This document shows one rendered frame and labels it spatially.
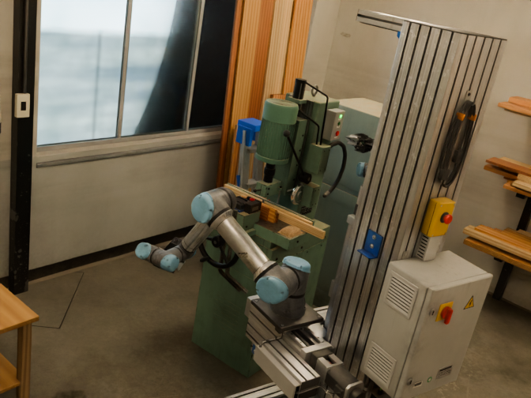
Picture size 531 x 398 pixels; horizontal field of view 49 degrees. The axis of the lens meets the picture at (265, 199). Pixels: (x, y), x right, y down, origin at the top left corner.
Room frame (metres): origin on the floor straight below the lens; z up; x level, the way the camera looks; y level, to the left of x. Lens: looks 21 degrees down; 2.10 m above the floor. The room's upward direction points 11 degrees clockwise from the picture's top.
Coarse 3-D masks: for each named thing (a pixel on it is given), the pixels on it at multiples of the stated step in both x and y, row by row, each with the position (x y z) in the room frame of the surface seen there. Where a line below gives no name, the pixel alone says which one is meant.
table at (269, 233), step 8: (256, 224) 2.77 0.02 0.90; (264, 224) 2.78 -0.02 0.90; (272, 224) 2.80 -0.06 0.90; (280, 224) 2.82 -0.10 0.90; (288, 224) 2.84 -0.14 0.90; (248, 232) 2.71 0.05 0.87; (256, 232) 2.76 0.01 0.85; (264, 232) 2.74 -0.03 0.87; (272, 232) 2.71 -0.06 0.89; (304, 232) 2.77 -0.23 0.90; (272, 240) 2.71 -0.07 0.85; (280, 240) 2.68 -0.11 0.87; (288, 240) 2.65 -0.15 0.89; (296, 240) 2.70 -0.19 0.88; (304, 240) 2.77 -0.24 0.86; (288, 248) 2.65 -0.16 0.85
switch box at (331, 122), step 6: (336, 108) 3.19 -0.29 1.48; (330, 114) 3.10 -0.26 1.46; (336, 114) 3.09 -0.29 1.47; (342, 114) 3.14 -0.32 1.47; (330, 120) 3.10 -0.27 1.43; (336, 120) 3.10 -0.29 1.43; (342, 120) 3.16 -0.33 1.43; (324, 126) 3.12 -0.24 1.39; (330, 126) 3.10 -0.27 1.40; (336, 126) 3.11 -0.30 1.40; (324, 132) 3.11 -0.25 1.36; (330, 132) 3.09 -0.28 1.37; (324, 138) 3.11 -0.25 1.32; (330, 138) 3.09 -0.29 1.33; (336, 138) 3.14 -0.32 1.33
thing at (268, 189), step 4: (276, 180) 3.01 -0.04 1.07; (260, 184) 2.92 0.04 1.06; (264, 184) 2.91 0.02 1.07; (268, 184) 2.92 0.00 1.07; (272, 184) 2.94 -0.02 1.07; (276, 184) 2.97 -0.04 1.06; (280, 184) 3.00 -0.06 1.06; (256, 188) 2.93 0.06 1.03; (260, 188) 2.92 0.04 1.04; (264, 188) 2.90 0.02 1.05; (268, 188) 2.91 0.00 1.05; (272, 188) 2.94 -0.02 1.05; (276, 188) 2.97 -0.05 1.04; (256, 192) 2.93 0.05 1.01; (260, 192) 2.91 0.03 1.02; (264, 192) 2.90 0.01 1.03; (268, 192) 2.91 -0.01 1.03; (272, 192) 2.95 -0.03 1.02; (276, 192) 2.98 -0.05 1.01; (264, 196) 2.90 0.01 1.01; (268, 196) 2.92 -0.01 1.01
